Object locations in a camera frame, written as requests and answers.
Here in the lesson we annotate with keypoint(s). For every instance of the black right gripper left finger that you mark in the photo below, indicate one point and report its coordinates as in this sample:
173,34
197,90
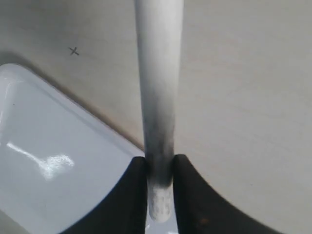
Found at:
123,210

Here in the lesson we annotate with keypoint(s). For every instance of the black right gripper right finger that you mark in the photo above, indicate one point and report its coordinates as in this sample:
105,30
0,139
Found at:
200,209

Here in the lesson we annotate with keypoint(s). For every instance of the white drumstick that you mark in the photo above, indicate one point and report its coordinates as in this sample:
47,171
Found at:
159,31

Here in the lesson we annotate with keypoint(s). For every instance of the white plastic tray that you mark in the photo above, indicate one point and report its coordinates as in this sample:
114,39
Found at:
57,161

